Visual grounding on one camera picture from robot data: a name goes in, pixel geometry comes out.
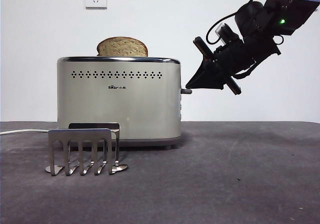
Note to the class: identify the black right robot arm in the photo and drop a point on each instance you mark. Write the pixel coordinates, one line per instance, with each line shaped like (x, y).
(275, 8)

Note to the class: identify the brown bread slice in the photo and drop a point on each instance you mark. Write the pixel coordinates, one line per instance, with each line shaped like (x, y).
(122, 47)

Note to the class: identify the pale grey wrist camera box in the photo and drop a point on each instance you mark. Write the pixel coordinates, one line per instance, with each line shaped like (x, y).
(220, 29)

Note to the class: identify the shiny metal toast rack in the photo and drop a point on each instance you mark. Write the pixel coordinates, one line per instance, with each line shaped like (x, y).
(80, 136)

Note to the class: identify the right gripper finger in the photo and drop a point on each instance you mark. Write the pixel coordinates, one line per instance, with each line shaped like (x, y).
(212, 83)
(202, 75)

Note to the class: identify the toaster lever knob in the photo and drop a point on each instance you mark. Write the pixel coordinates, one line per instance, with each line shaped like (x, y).
(187, 91)

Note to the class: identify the cream two-slot toaster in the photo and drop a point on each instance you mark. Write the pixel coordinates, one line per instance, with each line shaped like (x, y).
(117, 103)

